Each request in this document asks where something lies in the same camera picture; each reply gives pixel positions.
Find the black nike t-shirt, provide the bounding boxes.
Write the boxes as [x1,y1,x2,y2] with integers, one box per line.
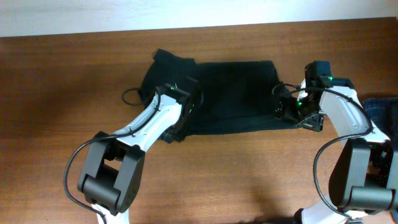
[139,49,296,142]

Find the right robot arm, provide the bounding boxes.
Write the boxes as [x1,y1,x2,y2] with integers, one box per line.
[272,61,397,223]

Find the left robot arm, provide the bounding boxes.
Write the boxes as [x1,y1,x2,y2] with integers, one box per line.
[77,77,203,223]

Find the blue denim jeans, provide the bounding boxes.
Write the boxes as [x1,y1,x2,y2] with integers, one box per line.
[364,97,398,145]

